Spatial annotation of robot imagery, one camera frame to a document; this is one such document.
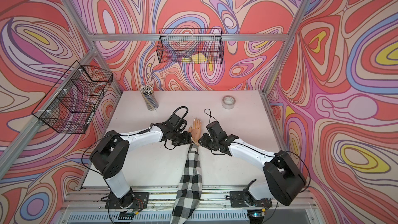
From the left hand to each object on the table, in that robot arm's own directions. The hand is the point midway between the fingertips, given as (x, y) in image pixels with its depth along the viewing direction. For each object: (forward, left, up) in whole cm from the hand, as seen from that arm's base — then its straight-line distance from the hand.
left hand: (192, 143), depth 89 cm
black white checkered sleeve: (-28, 0, +2) cm, 28 cm away
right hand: (-3, -5, +2) cm, 6 cm away
